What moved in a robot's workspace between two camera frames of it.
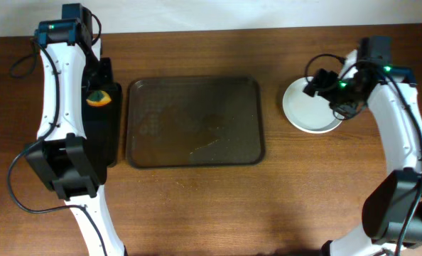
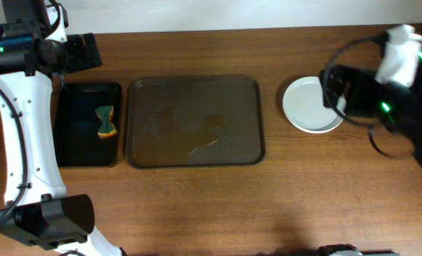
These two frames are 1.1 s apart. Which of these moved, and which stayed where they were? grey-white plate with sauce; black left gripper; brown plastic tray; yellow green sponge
Moved: yellow green sponge; black left gripper
Stayed: brown plastic tray; grey-white plate with sauce
